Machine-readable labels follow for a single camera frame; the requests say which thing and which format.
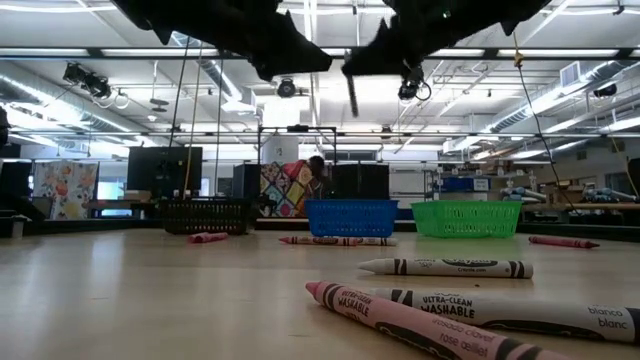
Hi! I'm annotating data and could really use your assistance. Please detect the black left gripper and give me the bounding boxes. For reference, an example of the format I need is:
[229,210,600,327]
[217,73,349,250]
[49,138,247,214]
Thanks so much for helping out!
[110,0,334,84]

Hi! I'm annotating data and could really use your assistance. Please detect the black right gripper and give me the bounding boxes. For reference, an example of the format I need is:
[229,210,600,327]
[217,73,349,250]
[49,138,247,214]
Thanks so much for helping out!
[342,0,551,77]

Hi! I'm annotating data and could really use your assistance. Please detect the white crayon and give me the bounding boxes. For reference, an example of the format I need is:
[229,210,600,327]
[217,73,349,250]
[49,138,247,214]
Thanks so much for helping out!
[324,235,398,247]
[370,286,640,345]
[357,257,535,280]

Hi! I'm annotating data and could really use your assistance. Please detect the carnation pink crayon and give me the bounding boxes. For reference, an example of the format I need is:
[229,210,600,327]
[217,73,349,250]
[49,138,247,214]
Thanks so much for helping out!
[304,280,574,360]

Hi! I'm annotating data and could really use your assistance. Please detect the round black ceiling fixture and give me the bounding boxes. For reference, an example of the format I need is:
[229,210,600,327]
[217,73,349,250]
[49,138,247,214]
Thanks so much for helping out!
[275,76,298,100]

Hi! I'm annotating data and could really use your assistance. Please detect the white column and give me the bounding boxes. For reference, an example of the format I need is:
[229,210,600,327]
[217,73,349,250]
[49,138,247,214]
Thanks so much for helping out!
[261,135,301,166]

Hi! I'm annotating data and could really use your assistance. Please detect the person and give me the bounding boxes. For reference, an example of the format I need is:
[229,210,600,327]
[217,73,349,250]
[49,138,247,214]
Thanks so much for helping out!
[294,154,332,201]

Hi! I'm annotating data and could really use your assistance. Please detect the black pole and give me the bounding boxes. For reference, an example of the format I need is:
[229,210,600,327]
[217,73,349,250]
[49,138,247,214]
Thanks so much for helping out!
[168,37,191,149]

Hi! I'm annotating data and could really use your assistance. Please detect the wide black panel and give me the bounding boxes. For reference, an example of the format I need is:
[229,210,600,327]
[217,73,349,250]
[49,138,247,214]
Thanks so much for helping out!
[329,163,391,201]

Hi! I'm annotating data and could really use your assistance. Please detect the narrow black panel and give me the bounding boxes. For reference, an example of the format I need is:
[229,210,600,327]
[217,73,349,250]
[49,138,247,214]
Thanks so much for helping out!
[231,163,262,201]

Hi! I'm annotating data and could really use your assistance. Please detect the colourful patchwork quilt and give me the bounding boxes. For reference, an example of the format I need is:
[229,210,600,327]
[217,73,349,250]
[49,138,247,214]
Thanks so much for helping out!
[259,160,331,219]

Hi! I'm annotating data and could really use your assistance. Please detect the blue sign box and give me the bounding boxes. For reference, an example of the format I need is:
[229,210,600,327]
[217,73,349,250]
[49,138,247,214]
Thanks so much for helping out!
[438,176,492,194]

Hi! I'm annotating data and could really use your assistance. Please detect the blue slotted plastic basket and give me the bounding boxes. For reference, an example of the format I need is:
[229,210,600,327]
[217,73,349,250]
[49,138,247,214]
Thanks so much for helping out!
[304,198,400,238]

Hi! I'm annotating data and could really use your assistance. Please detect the black monitor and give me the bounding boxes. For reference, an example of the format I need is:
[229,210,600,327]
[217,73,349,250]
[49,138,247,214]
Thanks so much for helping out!
[125,145,204,200]

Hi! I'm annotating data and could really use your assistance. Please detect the green slotted plastic basket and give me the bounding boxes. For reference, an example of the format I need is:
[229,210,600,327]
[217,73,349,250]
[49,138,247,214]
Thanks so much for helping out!
[410,199,524,239]

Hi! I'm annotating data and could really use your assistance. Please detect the black slotted plastic basket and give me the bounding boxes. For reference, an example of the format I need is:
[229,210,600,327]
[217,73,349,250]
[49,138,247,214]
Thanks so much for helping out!
[160,197,255,236]

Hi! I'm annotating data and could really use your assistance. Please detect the ceiling air vent unit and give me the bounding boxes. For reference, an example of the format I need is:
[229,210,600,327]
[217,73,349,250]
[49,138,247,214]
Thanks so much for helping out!
[558,60,597,89]

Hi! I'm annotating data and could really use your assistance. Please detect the black ceiling spotlights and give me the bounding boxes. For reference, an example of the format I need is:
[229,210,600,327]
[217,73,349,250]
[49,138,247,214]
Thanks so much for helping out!
[61,61,114,100]

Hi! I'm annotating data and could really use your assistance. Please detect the red crayon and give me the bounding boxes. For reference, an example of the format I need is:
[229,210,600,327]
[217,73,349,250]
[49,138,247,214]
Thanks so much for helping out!
[528,235,601,250]

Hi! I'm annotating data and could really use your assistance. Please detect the wooden workbench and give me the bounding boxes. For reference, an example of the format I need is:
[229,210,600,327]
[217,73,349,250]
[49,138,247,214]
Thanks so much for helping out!
[521,201,640,212]

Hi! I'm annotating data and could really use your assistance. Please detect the orange-flowered white cloth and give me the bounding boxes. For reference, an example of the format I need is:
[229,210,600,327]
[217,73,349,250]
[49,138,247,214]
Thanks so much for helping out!
[31,159,100,222]

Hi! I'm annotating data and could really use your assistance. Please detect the black cabinet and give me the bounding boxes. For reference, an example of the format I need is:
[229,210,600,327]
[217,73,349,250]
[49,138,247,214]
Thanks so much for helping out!
[0,160,34,217]

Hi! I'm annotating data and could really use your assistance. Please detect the grey bin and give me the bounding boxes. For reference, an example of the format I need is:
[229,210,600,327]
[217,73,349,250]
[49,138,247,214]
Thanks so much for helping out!
[0,214,27,240]

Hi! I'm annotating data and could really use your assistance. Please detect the black overhead camera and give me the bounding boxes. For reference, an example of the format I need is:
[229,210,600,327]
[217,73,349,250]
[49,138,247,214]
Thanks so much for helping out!
[397,63,433,103]

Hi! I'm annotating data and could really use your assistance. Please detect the black metal stand frame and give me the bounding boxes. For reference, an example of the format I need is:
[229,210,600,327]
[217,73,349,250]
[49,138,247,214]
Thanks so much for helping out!
[256,123,338,166]

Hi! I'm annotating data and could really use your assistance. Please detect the yellow rope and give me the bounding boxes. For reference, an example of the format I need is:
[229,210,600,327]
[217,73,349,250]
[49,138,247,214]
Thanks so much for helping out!
[510,30,527,70]

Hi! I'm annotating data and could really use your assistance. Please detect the black overhead frame bar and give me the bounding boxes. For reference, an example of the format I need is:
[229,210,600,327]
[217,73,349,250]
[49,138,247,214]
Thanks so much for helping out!
[0,46,640,62]

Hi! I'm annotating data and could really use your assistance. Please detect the black table side rail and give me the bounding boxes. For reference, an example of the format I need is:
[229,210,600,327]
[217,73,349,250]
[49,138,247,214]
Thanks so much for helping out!
[0,217,640,244]

